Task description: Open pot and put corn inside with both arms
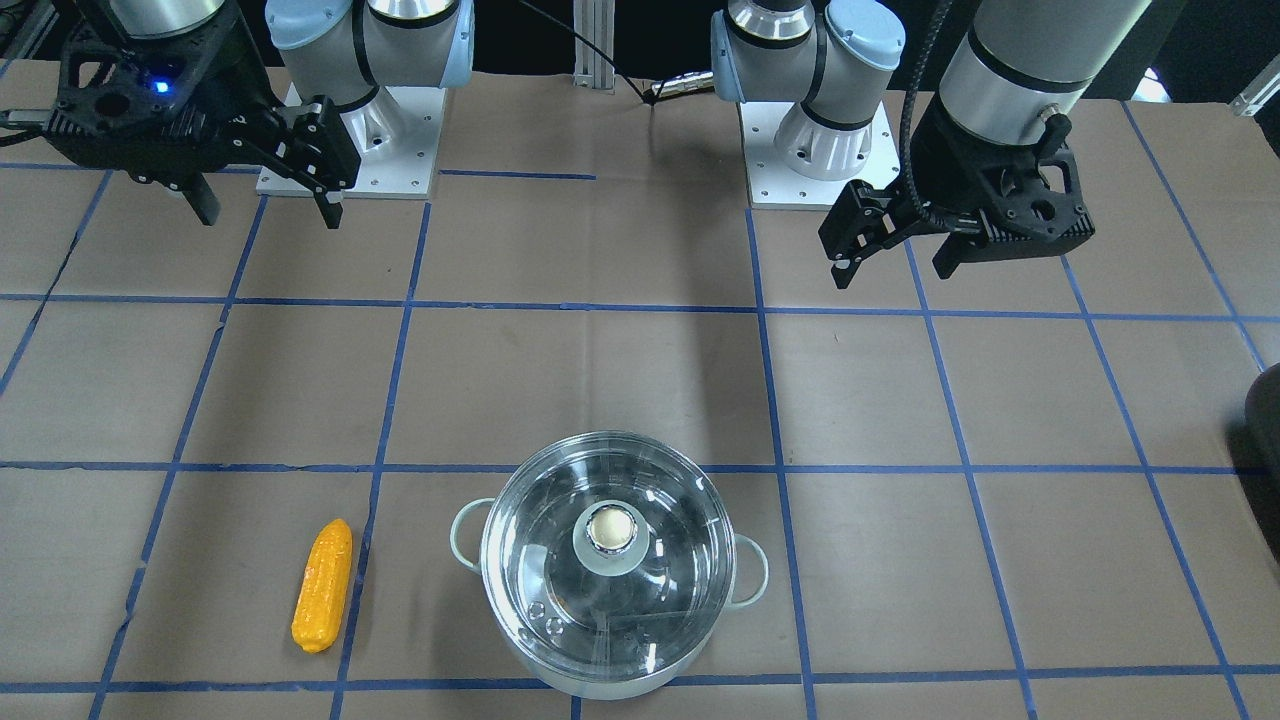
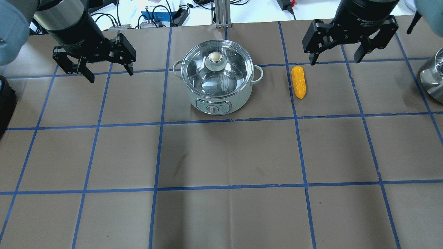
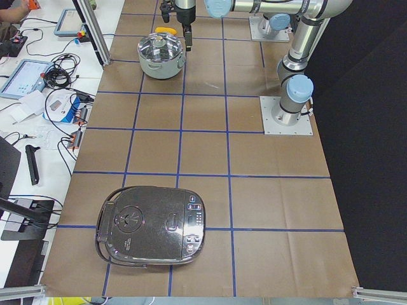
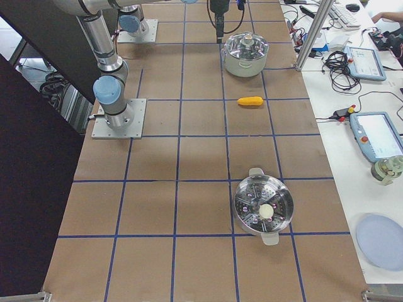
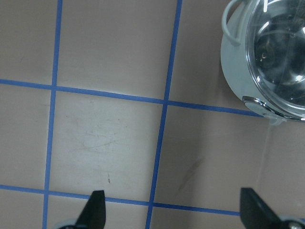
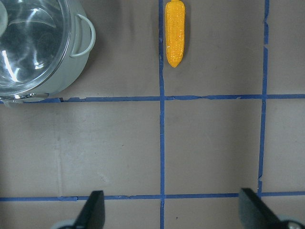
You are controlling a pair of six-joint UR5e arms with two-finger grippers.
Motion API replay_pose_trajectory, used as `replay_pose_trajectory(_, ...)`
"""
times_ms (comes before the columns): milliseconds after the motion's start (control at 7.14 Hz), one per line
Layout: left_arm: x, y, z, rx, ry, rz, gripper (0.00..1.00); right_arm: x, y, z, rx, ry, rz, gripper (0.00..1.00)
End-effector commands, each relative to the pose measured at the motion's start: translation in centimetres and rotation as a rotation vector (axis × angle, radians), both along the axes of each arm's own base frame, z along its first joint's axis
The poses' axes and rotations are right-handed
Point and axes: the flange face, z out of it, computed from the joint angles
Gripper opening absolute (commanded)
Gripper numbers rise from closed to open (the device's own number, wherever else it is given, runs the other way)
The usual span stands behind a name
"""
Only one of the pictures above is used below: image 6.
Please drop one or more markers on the grey-green metal pot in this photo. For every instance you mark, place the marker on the grey-green metal pot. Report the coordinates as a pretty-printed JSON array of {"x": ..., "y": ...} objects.
[{"x": 81, "y": 42}]

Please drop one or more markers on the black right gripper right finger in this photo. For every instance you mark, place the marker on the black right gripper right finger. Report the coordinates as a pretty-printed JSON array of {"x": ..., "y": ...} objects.
[{"x": 255, "y": 214}]

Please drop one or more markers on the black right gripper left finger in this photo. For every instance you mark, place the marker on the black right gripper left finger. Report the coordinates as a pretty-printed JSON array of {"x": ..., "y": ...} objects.
[{"x": 92, "y": 215}]

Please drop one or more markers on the yellow plastic corn cob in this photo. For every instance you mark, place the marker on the yellow plastic corn cob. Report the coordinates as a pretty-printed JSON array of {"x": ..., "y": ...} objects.
[{"x": 174, "y": 16}]

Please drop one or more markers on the glass pot lid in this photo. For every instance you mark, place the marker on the glass pot lid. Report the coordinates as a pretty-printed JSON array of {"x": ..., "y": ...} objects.
[{"x": 34, "y": 36}]

